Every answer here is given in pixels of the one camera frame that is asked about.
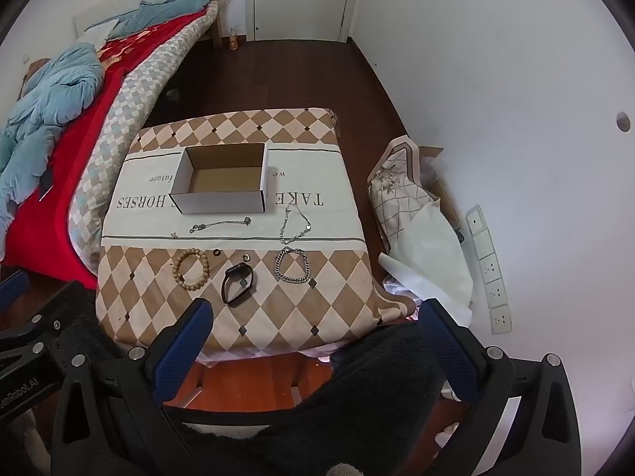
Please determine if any wooden table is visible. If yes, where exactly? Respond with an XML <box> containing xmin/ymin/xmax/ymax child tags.
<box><xmin>166</xmin><ymin>357</ymin><xmax>306</xmax><ymax>412</ymax></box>

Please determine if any light blue quilt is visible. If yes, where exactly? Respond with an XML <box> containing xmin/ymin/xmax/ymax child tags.
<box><xmin>0</xmin><ymin>42</ymin><xmax>106</xmax><ymax>231</ymax></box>

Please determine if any checkered printed tablecloth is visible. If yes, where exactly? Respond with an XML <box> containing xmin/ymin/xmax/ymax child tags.
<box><xmin>95</xmin><ymin>106</ymin><xmax>420</xmax><ymax>363</ymax></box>

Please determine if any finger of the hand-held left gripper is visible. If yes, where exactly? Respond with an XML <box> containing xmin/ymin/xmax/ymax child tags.
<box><xmin>0</xmin><ymin>270</ymin><xmax>31</xmax><ymax>311</ymax></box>
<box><xmin>20</xmin><ymin>282</ymin><xmax>96</xmax><ymax>353</ymax></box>

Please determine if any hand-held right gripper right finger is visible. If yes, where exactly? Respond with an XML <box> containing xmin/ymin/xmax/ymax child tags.
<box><xmin>418</xmin><ymin>298</ymin><xmax>582</xmax><ymax>476</ymax></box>

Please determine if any white power strip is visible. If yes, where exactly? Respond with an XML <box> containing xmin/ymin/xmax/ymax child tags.
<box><xmin>465</xmin><ymin>204</ymin><xmax>512</xmax><ymax>335</ymax></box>

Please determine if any chunky silver chain bracelet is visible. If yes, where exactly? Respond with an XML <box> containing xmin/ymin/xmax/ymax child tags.
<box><xmin>274</xmin><ymin>247</ymin><xmax>311</xmax><ymax>284</ymax></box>

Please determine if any teal blanket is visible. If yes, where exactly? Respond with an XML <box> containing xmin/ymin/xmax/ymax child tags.
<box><xmin>106</xmin><ymin>0</ymin><xmax>216</xmax><ymax>40</ymax></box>

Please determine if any wooden bead bracelet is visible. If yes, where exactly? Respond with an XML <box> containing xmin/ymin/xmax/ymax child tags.
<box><xmin>172</xmin><ymin>248</ymin><xmax>210</xmax><ymax>288</ymax></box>

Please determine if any floral cloth bag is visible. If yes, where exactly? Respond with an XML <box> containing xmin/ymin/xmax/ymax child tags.
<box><xmin>367</xmin><ymin>136</ymin><xmax>442</xmax><ymax>253</ymax></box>

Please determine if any dark fuzzy clothing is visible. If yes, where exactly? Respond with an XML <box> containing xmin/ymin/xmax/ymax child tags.
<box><xmin>50</xmin><ymin>302</ymin><xmax>477</xmax><ymax>476</ymax></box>

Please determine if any white pillow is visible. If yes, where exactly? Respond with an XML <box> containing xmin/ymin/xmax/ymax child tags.
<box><xmin>74</xmin><ymin>20</ymin><xmax>120</xmax><ymax>43</ymax></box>

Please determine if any white cardboard box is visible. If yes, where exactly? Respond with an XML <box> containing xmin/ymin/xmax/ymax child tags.
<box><xmin>169</xmin><ymin>143</ymin><xmax>269</xmax><ymax>214</ymax></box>

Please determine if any thin silver chain bracelet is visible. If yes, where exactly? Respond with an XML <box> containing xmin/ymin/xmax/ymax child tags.
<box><xmin>189</xmin><ymin>215</ymin><xmax>252</xmax><ymax>234</ymax></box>

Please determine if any bed with red blanket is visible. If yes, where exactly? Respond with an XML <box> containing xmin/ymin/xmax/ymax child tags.
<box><xmin>0</xmin><ymin>7</ymin><xmax>209</xmax><ymax>291</ymax></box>

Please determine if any black watch band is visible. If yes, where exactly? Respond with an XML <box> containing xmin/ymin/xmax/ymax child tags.
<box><xmin>221</xmin><ymin>261</ymin><xmax>256</xmax><ymax>305</ymax></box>

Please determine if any silver necklace with discs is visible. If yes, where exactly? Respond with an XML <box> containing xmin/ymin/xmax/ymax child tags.
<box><xmin>279</xmin><ymin>203</ymin><xmax>312</xmax><ymax>245</ymax></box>

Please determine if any checkered quilt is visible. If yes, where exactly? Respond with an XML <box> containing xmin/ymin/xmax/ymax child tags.
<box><xmin>68</xmin><ymin>0</ymin><xmax>219</xmax><ymax>273</ymax></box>

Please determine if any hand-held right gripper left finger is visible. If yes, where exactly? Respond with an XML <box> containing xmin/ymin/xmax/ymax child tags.
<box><xmin>50</xmin><ymin>298</ymin><xmax>215</xmax><ymax>476</ymax></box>

